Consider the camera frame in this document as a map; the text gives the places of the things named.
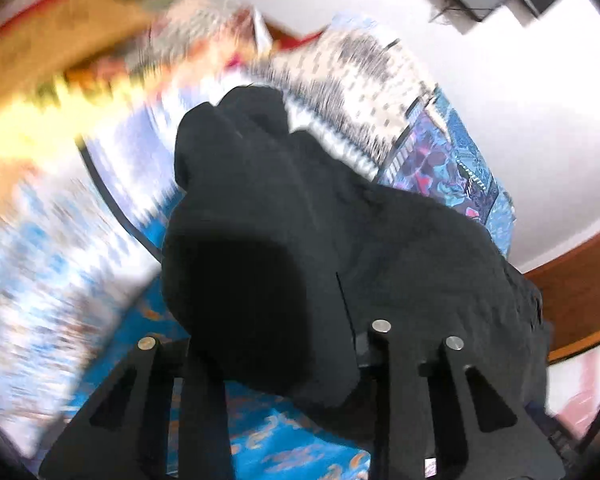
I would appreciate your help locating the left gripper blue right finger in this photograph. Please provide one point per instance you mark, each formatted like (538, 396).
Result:
(418, 413)

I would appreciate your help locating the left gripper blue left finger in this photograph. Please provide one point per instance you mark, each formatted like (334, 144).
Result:
(203, 441)

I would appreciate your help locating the black zip hoodie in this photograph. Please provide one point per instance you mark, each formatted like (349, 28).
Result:
(278, 255)

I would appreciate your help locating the colourful patchwork quilt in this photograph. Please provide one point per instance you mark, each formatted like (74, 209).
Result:
(273, 437)

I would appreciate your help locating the brown wooden door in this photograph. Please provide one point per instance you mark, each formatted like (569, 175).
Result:
(570, 286)

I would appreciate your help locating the yellow cartoon blanket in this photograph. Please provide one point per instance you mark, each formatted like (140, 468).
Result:
(34, 128)

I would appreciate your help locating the brown cardboard box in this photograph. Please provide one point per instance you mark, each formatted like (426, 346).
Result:
(62, 33)

